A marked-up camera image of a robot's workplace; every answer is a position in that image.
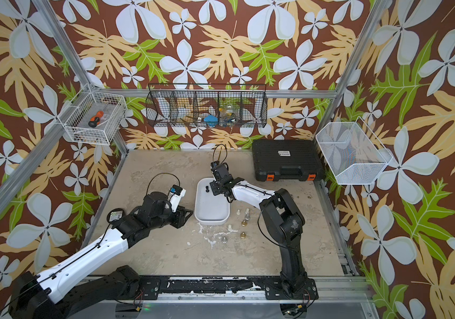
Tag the white wire basket left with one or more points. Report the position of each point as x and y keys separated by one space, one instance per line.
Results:
x=84 y=106

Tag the clear bottle in basket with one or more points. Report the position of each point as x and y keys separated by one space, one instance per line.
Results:
x=228 y=111

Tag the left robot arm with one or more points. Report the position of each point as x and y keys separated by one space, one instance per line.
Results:
x=58 y=292

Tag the white mesh basket right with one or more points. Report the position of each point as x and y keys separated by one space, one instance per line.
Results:
x=353 y=152

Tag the black tool case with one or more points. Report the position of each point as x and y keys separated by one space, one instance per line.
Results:
x=276 y=160

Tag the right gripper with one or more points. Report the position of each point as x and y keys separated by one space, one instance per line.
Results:
x=214 y=190

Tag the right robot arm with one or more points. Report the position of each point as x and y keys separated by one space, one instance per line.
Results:
x=284 y=223

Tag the round black tape measure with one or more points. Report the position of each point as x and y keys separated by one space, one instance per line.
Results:
x=115 y=215

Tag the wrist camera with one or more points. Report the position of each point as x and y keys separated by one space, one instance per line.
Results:
x=176 y=194
x=219 y=170

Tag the black wire basket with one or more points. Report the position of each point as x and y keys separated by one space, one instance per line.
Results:
x=190 y=104

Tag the white plastic storage box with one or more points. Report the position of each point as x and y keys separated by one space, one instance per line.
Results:
x=209 y=209

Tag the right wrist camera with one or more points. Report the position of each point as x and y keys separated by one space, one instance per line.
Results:
x=219 y=170

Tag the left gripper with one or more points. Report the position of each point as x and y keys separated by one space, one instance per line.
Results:
x=181 y=217

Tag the red black screwdriver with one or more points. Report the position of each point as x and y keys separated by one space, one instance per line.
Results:
x=96 y=119

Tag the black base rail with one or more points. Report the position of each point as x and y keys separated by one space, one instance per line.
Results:
x=273 y=287

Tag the blue object in basket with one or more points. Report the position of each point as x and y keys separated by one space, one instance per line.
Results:
x=211 y=121

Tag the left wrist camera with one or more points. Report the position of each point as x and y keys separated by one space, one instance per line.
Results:
x=176 y=194

